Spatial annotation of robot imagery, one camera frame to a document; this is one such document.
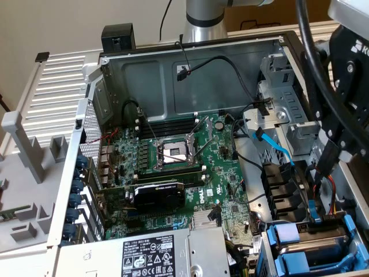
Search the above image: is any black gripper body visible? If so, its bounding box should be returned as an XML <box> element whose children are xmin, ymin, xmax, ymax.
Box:
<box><xmin>328</xmin><ymin>25</ymin><xmax>369</xmax><ymax>103</ymax></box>

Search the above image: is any red yellow black power wire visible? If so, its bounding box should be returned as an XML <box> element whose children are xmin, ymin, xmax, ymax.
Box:
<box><xmin>312</xmin><ymin>140</ymin><xmax>347</xmax><ymax>220</ymax></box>

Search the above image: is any blue data wire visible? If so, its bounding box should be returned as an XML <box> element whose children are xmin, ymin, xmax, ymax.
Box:
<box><xmin>251</xmin><ymin>128</ymin><xmax>322</xmax><ymax>224</ymax></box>

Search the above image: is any hard disk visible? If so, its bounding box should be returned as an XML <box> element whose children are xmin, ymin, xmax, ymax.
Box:
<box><xmin>266</xmin><ymin>215</ymin><xmax>364</xmax><ymax>274</ymax></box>

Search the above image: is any grey metal drive cage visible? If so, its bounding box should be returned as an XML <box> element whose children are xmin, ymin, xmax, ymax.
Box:
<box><xmin>241</xmin><ymin>53</ymin><xmax>322</xmax><ymax>158</ymax></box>

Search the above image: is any black plastic finned shroud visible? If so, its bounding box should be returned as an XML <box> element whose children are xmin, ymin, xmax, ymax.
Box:
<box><xmin>260</xmin><ymin>162</ymin><xmax>311</xmax><ymax>223</ymax></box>

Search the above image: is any brown cardboard box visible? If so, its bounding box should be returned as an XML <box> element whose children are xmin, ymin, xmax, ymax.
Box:
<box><xmin>224</xmin><ymin>5</ymin><xmax>332</xmax><ymax>34</ymax></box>

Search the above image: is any metal socket cover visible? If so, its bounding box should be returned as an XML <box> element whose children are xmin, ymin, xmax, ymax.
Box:
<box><xmin>187</xmin><ymin>115</ymin><xmax>214</xmax><ymax>142</ymax></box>

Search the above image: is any green motherboard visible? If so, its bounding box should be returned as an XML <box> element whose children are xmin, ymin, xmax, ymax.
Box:
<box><xmin>97</xmin><ymin>111</ymin><xmax>262</xmax><ymax>252</ymax></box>

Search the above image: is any black RAM slot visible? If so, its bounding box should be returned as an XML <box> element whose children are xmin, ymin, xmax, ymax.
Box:
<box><xmin>133</xmin><ymin>164</ymin><xmax>207</xmax><ymax>181</ymax></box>
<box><xmin>134</xmin><ymin>112</ymin><xmax>200</xmax><ymax>129</ymax></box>
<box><xmin>134</xmin><ymin>119</ymin><xmax>200</xmax><ymax>138</ymax></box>
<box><xmin>172</xmin><ymin>173</ymin><xmax>207</xmax><ymax>188</ymax></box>

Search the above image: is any lower blue drive caddy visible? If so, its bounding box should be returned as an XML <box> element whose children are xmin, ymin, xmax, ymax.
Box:
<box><xmin>255</xmin><ymin>210</ymin><xmax>367</xmax><ymax>277</ymax></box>

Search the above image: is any metal locking lever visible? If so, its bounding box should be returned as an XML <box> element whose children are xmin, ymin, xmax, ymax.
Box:
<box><xmin>160</xmin><ymin>151</ymin><xmax>191</xmax><ymax>163</ymax></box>
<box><xmin>137</xmin><ymin>107</ymin><xmax>159</xmax><ymax>144</ymax></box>

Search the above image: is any CPU socket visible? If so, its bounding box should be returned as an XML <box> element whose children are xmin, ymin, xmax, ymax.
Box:
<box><xmin>152</xmin><ymin>137</ymin><xmax>202</xmax><ymax>171</ymax></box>

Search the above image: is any silver heatsink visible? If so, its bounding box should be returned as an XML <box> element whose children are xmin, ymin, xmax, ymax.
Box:
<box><xmin>191</xmin><ymin>210</ymin><xmax>223</xmax><ymax>230</ymax></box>

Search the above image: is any grey power supply unit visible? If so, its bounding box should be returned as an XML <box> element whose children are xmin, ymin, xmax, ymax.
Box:
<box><xmin>56</xmin><ymin>226</ymin><xmax>231</xmax><ymax>277</ymax></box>

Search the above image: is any black graphics card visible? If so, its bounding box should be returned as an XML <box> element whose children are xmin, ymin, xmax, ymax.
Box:
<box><xmin>96</xmin><ymin>180</ymin><xmax>187</xmax><ymax>215</ymax></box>

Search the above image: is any open grey PC case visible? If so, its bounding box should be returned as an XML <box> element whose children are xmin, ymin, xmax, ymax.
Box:
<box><xmin>46</xmin><ymin>30</ymin><xmax>369</xmax><ymax>277</ymax></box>

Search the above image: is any black box device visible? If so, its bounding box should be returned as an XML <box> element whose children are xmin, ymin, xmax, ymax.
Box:
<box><xmin>101</xmin><ymin>23</ymin><xmax>136</xmax><ymax>53</ymax></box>

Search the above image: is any grey parts rack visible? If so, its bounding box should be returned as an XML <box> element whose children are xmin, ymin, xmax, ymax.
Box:
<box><xmin>0</xmin><ymin>111</ymin><xmax>73</xmax><ymax>256</ymax></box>

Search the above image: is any green RAM stick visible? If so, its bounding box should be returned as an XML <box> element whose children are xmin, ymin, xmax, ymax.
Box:
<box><xmin>0</xmin><ymin>204</ymin><xmax>32</xmax><ymax>222</ymax></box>

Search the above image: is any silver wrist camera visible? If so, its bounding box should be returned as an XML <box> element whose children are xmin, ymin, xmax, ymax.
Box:
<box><xmin>327</xmin><ymin>0</ymin><xmax>369</xmax><ymax>27</ymax></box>

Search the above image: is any thick black camera cable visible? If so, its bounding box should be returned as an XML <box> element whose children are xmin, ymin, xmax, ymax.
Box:
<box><xmin>295</xmin><ymin>0</ymin><xmax>369</xmax><ymax>145</ymax></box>

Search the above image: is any thin black looped wire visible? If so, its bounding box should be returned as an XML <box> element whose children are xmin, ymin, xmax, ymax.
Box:
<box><xmin>230</xmin><ymin>118</ymin><xmax>265</xmax><ymax>171</ymax></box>

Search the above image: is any thin red black wire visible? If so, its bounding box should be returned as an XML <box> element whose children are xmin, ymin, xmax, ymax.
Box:
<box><xmin>175</xmin><ymin>41</ymin><xmax>193</xmax><ymax>76</ymax></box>

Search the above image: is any yellow black sleeved cable bundle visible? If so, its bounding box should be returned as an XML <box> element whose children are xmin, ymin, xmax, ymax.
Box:
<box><xmin>226</xmin><ymin>241</ymin><xmax>251</xmax><ymax>277</ymax></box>

